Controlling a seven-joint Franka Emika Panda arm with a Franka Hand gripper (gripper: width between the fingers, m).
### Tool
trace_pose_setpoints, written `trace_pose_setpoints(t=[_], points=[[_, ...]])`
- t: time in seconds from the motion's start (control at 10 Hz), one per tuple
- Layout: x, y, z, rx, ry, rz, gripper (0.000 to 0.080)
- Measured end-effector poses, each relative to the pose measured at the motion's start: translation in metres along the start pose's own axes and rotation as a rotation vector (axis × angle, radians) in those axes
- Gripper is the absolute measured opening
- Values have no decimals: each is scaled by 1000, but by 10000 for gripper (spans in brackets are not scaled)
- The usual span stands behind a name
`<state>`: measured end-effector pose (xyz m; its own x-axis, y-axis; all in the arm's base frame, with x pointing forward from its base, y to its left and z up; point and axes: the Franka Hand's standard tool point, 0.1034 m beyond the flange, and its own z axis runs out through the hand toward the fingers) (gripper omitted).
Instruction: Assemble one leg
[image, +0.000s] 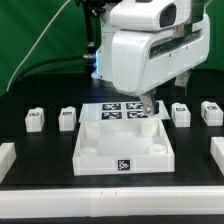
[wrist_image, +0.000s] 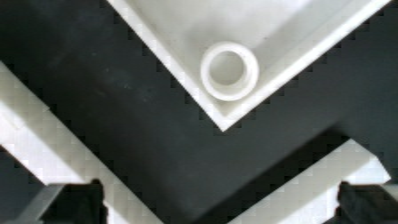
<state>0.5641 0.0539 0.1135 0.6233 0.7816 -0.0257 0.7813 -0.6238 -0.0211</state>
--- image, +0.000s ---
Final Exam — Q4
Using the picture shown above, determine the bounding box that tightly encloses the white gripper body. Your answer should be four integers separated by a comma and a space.
111, 14, 210, 96

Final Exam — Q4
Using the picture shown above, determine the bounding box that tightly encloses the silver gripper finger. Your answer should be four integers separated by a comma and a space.
174, 71, 190, 88
140, 93, 159, 116

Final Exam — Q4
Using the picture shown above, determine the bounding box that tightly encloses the white square tabletop part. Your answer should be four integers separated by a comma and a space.
72, 118, 175, 176

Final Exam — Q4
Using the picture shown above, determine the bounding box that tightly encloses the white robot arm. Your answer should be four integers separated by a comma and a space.
92, 0, 210, 115

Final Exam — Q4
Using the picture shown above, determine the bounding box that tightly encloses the white marker sheet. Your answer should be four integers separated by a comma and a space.
78, 100, 171, 123

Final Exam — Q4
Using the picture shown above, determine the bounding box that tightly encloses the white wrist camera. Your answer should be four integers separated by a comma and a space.
110, 0, 177, 31

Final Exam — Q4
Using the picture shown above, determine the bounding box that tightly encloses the white right corner bracket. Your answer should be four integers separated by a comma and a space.
210, 137, 224, 176

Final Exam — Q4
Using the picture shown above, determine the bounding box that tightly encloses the white corner bracket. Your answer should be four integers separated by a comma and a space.
0, 143, 16, 183
210, 137, 224, 176

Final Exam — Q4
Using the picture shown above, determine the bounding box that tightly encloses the black camera pole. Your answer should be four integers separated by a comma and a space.
75, 0, 100, 54

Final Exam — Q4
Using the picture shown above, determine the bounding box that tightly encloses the white cable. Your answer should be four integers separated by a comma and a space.
5, 0, 72, 93

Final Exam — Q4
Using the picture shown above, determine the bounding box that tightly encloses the white front rail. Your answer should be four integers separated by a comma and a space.
0, 186, 224, 219

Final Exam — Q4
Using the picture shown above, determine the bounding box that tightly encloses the black cable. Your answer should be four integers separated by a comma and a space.
16, 54, 98, 81

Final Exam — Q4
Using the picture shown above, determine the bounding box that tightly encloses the white left corner bracket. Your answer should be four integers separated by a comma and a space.
0, 143, 16, 183

